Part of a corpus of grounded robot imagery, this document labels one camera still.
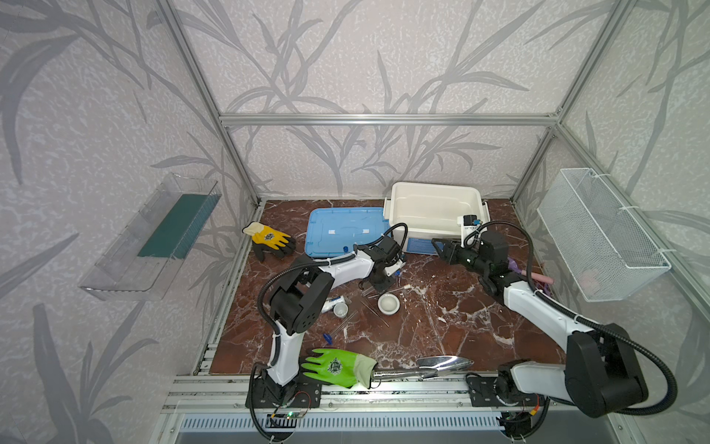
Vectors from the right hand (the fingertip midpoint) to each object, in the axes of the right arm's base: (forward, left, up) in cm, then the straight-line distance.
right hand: (438, 232), depth 85 cm
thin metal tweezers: (-16, +22, -18) cm, 33 cm away
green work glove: (-35, +30, -17) cm, 49 cm away
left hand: (-5, +16, -18) cm, 24 cm away
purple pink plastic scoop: (0, -32, -21) cm, 38 cm away
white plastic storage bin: (+23, -3, -16) cm, 28 cm away
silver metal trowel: (-34, +5, -19) cm, 39 cm away
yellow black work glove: (+10, +62, -17) cm, 65 cm away
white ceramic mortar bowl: (-16, +15, -18) cm, 29 cm away
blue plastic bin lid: (+15, +36, -19) cm, 43 cm away
